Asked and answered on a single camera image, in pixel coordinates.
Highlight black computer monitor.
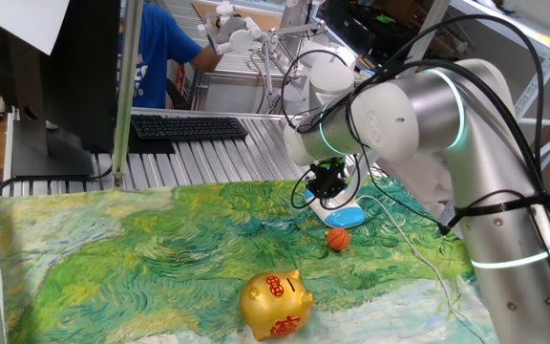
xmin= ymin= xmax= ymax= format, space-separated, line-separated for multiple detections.
xmin=0 ymin=0 xmax=122 ymax=181

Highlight grey background robot column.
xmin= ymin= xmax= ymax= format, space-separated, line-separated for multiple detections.
xmin=277 ymin=0 xmax=327 ymax=44

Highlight blue white desk lamp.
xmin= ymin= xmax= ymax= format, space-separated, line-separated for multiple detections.
xmin=303 ymin=150 xmax=381 ymax=229

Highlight brown cardboard sheet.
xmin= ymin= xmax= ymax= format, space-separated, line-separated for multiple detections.
xmin=192 ymin=2 xmax=284 ymax=32

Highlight orange mini basketball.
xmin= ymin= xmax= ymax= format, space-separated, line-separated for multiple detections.
xmin=326 ymin=226 xmax=351 ymax=252

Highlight white paper sheet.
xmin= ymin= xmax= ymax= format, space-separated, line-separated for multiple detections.
xmin=0 ymin=0 xmax=71 ymax=56

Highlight person's bare forearm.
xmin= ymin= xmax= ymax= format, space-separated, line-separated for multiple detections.
xmin=189 ymin=42 xmax=222 ymax=74

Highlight white metal shelf rack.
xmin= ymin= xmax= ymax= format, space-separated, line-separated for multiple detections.
xmin=446 ymin=0 xmax=550 ymax=168

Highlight black desk mat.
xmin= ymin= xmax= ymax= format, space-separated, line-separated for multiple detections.
xmin=129 ymin=124 xmax=177 ymax=155

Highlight black keyboard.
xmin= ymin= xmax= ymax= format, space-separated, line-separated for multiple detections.
xmin=130 ymin=114 xmax=250 ymax=141

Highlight gold piggy bank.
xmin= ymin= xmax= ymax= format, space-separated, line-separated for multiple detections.
xmin=239 ymin=268 xmax=315 ymax=342

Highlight white haptic control device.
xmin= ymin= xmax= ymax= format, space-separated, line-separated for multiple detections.
xmin=197 ymin=0 xmax=358 ymax=116

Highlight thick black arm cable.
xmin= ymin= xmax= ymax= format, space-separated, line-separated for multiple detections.
xmin=279 ymin=13 xmax=550 ymax=281

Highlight white foam block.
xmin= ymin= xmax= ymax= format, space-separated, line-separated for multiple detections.
xmin=377 ymin=152 xmax=453 ymax=219

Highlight green painted tablecloth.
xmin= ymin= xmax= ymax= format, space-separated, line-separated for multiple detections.
xmin=0 ymin=179 xmax=500 ymax=344

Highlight white red printed carton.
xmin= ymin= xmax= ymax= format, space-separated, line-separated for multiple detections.
xmin=174 ymin=71 xmax=195 ymax=104

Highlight white lamp power cable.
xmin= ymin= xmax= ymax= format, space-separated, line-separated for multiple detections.
xmin=356 ymin=193 xmax=492 ymax=344

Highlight person in blue shirt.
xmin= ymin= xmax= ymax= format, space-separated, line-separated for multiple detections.
xmin=116 ymin=0 xmax=204 ymax=110

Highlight aluminium background workbench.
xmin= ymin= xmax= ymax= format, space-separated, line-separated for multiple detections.
xmin=158 ymin=0 xmax=314 ymax=116

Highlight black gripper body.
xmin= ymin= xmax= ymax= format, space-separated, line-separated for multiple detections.
xmin=306 ymin=167 xmax=349 ymax=198

